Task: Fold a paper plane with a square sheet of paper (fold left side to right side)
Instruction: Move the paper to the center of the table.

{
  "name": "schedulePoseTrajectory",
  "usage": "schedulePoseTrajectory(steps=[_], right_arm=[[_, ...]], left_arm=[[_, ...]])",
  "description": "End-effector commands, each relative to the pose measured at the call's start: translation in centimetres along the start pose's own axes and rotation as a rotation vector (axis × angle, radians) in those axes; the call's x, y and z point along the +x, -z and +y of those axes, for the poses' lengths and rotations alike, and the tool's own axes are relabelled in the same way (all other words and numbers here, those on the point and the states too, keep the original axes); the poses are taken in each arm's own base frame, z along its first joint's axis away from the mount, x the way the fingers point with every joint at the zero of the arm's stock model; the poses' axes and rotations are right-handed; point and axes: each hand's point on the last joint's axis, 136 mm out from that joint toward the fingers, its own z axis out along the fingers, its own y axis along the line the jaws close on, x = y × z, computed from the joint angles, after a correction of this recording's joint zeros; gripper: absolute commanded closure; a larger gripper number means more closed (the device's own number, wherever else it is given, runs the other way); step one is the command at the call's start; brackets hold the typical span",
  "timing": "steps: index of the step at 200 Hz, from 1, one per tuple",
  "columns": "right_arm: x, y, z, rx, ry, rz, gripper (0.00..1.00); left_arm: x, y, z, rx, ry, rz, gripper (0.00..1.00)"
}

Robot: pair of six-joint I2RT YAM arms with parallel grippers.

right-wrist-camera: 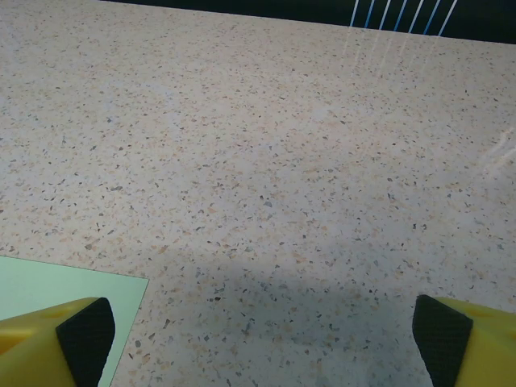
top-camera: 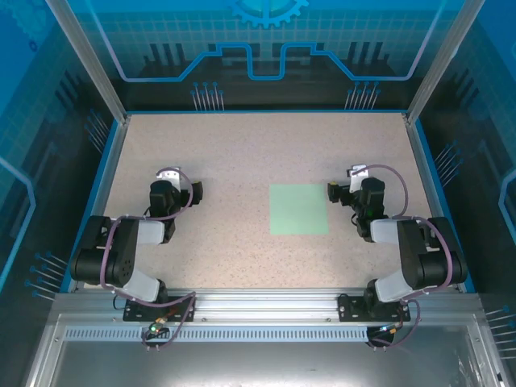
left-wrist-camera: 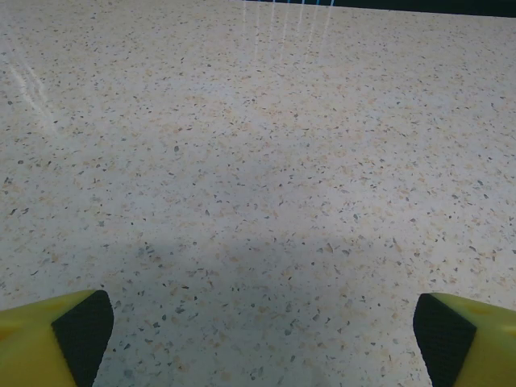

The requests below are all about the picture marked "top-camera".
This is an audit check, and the green square paper sheet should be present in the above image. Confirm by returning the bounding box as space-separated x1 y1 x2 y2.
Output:
268 184 330 235

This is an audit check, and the sheet metal panel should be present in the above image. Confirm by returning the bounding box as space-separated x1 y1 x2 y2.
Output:
23 314 510 387

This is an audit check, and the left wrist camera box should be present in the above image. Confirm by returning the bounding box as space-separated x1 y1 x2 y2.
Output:
155 168 181 189

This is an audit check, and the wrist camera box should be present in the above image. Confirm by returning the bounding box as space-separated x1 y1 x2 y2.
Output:
155 168 181 189
347 163 370 194

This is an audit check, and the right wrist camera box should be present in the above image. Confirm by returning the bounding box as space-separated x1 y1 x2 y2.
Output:
347 163 370 194

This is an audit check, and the left aluminium side rail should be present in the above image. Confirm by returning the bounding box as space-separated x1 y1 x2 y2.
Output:
67 114 131 293

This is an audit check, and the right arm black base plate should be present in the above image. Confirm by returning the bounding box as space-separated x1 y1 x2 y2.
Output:
337 293 412 323

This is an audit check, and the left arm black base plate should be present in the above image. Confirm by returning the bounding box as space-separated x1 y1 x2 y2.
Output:
123 295 198 323

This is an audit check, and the aluminium mounting rail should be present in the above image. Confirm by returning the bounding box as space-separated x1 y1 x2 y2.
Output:
52 286 485 323

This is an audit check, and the slotted grey cable duct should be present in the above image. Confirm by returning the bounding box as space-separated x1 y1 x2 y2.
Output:
63 327 371 344

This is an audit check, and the right aluminium frame post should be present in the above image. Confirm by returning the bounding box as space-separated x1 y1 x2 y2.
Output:
404 0 491 124

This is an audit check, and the aluminium frame post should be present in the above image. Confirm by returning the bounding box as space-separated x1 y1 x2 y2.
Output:
43 0 131 125
404 0 491 124

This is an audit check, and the left aluminium frame post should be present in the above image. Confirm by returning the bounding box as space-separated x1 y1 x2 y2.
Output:
43 0 131 125

